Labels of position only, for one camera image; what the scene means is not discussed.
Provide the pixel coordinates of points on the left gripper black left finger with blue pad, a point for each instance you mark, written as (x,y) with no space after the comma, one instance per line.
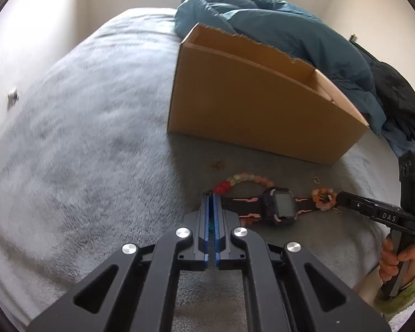
(196,235)

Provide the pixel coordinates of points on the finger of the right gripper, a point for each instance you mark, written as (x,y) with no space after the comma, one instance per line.
(357,203)

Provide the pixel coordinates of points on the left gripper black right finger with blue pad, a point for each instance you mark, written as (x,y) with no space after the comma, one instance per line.
(230,250)

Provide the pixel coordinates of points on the black smart watch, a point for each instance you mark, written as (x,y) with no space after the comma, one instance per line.
(275,205)

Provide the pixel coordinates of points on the small gold earring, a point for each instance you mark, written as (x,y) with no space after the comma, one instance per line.
(338,211)

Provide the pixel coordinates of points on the person's right hand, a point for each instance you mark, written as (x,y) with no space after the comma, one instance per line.
(390,260)

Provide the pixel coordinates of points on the green knit sleeve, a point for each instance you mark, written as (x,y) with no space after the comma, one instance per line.
(395,305)

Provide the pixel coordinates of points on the black clothing pile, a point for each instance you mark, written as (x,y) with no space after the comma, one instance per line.
(396,97)

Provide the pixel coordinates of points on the grey bed blanket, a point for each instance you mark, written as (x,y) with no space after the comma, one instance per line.
(87,165)

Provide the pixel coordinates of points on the brown cardboard box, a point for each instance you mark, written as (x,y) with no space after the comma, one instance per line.
(232,89)

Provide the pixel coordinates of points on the teal duvet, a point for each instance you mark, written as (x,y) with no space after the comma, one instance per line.
(299,34)

